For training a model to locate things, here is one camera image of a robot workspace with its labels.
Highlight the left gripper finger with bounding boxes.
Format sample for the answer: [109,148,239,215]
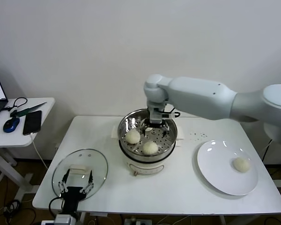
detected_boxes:
[58,170,71,194]
[79,170,95,194]

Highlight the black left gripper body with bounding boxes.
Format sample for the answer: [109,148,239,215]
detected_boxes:
[60,186,85,215]

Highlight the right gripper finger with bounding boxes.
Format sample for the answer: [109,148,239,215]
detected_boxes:
[160,121,170,139]
[140,119,148,137]

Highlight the round glass pot lid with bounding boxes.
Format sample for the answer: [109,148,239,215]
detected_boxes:
[52,148,108,202]

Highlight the perforated steel steamer basket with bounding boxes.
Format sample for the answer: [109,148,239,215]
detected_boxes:
[118,108,178,162]

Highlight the white electric pot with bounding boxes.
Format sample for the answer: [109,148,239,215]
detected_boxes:
[111,125,185,177]

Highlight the large white plate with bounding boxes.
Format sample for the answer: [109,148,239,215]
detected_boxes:
[196,140,259,196]

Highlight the floor power strip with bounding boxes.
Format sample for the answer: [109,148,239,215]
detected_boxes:
[124,217,153,225]

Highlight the black smartphone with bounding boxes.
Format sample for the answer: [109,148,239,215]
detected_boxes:
[22,110,43,136]

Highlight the white side table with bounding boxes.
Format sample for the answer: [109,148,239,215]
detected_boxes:
[0,97,56,200]

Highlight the blue computer mouse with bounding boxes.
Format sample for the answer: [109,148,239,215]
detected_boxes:
[2,118,20,134]

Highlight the dark green flat tool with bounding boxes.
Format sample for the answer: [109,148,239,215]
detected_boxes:
[9,102,48,119]

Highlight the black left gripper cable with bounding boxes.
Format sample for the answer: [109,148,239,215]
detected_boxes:
[48,196,64,215]

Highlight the white charging cable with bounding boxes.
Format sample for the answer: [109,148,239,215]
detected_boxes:
[30,132,49,170]

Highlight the black floor cables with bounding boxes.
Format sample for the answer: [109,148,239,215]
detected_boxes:
[2,199,38,225]

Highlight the black wall cable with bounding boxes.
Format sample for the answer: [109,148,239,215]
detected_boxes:
[259,138,276,160]

